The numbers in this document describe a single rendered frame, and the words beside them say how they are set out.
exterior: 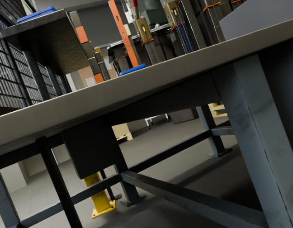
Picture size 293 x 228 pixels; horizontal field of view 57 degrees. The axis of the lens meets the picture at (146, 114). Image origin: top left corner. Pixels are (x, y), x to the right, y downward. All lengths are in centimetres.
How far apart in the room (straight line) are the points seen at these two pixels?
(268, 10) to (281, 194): 46
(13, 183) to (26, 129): 511
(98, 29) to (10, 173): 429
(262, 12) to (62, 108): 60
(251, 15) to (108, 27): 704
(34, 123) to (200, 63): 30
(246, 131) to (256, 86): 11
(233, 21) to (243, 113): 36
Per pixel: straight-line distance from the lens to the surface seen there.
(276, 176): 67
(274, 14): 81
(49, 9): 126
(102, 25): 777
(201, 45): 143
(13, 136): 41
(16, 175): 549
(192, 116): 510
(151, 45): 143
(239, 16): 88
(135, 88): 44
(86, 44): 143
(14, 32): 100
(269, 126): 65
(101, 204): 210
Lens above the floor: 65
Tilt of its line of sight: 3 degrees down
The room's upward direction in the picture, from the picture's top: 21 degrees counter-clockwise
